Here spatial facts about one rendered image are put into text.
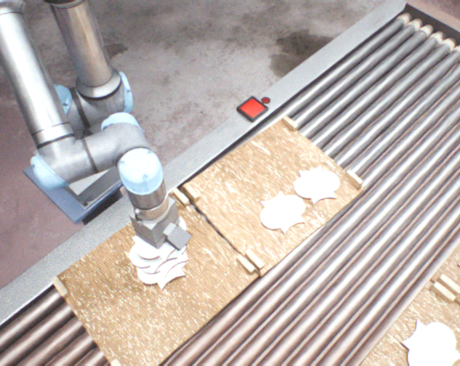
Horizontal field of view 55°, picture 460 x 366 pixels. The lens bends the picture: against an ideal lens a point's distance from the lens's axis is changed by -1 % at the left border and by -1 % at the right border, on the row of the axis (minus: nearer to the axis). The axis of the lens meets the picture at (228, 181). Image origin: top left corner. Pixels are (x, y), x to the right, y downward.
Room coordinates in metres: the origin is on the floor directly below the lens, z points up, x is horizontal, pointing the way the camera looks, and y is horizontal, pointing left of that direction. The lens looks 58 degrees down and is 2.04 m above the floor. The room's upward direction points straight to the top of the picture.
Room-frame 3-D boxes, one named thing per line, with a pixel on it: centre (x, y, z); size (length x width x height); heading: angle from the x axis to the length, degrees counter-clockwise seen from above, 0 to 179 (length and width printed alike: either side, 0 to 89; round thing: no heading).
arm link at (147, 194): (0.46, 0.16, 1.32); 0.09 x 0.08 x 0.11; 26
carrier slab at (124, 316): (0.40, 0.19, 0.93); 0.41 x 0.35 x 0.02; 132
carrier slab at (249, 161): (0.67, -0.13, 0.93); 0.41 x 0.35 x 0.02; 130
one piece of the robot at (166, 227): (0.44, 0.14, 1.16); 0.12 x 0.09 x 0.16; 56
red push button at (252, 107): (0.98, -0.08, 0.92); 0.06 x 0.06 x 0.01; 44
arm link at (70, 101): (0.78, 0.46, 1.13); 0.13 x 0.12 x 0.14; 116
